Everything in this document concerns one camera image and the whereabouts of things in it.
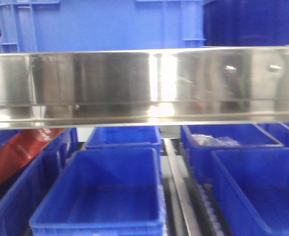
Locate blue bin rear right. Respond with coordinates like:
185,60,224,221
180,124,283,184

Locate blue bin rear centre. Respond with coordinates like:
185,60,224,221
85,126,162,156

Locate red plastic package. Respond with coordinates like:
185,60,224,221
0,128,65,185

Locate large blue crate upper shelf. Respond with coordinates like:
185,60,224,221
0,0,205,53

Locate clear plastic bags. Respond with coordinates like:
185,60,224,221
192,134,240,147

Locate dark blue crate upper right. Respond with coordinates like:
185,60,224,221
204,0,289,46

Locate blue bin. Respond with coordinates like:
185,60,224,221
0,128,78,236
211,147,289,236
30,147,166,236
85,126,162,156
180,124,283,184

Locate metal roller track divider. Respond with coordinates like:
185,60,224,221
161,138,231,236

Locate shelf rail screw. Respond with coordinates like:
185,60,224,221
268,64,282,73

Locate stainless steel shelf rail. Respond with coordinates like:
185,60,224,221
0,45,289,129

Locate blue bin front centre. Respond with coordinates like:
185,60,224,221
30,147,166,236

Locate blue bin left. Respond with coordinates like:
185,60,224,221
0,128,78,236

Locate blue bin front right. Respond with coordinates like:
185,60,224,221
211,147,289,236

